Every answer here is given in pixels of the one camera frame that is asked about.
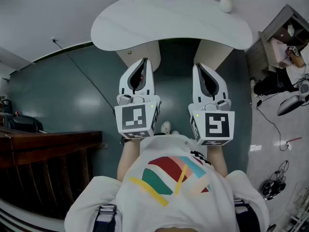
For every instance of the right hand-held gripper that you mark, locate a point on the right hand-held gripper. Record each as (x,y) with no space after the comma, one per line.
(217,140)

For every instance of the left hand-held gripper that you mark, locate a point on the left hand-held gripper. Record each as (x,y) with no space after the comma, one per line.
(135,129)

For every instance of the person's right forearm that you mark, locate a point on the person's right forearm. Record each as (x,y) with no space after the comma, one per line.
(217,161)

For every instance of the person's left forearm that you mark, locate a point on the person's left forearm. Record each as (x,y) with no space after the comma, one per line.
(128,158)

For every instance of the white curved table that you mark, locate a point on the white curved table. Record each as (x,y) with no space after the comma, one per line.
(169,20)

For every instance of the white sneaker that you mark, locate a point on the white sneaker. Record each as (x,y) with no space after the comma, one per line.
(166,127)
(175,132)

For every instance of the grey shelf unit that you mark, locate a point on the grey shelf unit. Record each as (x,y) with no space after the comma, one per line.
(264,47)

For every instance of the white paper tags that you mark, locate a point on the white paper tags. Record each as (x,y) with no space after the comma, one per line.
(256,148)

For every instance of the dark teal floor mat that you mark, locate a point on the dark teal floor mat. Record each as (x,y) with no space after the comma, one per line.
(60,93)

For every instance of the pink box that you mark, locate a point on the pink box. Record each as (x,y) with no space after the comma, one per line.
(277,48)

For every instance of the white round vase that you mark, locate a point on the white round vase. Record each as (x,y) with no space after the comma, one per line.
(226,3)

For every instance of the red stick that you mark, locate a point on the red stick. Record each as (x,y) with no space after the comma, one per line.
(294,139)

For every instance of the black bag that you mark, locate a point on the black bag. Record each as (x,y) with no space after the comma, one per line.
(24,123)

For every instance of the white printed t-shirt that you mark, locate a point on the white printed t-shirt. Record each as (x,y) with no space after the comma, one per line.
(149,214)

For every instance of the metal rack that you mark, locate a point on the metal rack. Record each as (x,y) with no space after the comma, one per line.
(299,214)

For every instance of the white striped panel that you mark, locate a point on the white striped panel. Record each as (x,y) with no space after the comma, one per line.
(24,221)

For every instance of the dark wooden slatted frame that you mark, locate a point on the dark wooden slatted frame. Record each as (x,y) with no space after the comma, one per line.
(48,141)

